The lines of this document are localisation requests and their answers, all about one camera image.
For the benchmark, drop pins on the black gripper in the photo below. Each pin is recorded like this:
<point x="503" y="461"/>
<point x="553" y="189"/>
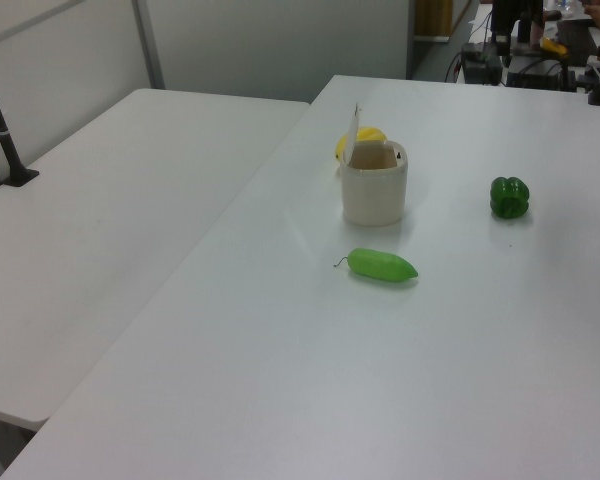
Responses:
<point x="502" y="15"/>

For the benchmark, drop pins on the white garbage bin lid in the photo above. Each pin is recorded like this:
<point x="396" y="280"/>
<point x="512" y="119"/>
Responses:
<point x="352" y="132"/>

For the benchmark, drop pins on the white round garbage bin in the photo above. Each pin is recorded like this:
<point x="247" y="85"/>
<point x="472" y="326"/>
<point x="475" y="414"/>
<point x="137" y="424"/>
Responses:
<point x="375" y="200"/>

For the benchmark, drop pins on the black equipment box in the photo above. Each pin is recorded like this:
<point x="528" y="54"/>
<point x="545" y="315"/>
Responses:
<point x="481" y="64"/>

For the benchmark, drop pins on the black electronics case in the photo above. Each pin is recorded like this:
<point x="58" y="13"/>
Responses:
<point x="540" y="75"/>

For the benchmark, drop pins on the yellow handheld object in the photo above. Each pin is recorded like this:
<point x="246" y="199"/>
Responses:
<point x="554" y="46"/>

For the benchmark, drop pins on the yellow wooden cabinet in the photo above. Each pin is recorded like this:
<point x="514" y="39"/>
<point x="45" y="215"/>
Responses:
<point x="432" y="17"/>

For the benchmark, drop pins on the green toy bell pepper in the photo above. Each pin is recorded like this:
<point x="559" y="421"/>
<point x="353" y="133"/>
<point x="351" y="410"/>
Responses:
<point x="509" y="196"/>

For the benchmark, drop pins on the yellow striped toy melon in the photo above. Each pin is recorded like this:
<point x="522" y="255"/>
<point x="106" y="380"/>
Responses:
<point x="369" y="134"/>

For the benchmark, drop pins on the green toy cucumber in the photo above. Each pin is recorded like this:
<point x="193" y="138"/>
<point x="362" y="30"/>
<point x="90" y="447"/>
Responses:
<point x="380" y="265"/>

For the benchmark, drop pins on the white side table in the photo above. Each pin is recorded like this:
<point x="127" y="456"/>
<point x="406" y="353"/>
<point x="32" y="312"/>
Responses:
<point x="105" y="225"/>

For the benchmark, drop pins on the grey metal partition post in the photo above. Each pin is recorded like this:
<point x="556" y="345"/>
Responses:
<point x="148" y="45"/>

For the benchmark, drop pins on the black camera pole with base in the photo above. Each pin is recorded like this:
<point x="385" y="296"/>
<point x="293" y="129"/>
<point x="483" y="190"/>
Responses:
<point x="2" y="135"/>

